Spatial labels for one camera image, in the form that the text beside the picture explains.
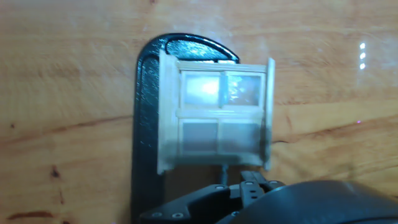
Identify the glossy brown wooden board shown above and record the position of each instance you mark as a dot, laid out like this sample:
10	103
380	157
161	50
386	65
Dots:
326	109

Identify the miniature wooden window frame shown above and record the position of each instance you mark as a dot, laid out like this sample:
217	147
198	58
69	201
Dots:
168	109

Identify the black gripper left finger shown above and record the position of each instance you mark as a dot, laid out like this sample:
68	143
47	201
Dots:
192	208

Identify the black metal C-clamp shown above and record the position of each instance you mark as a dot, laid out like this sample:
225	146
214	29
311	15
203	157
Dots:
146	124

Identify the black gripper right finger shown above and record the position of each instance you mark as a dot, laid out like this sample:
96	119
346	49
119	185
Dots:
250	189

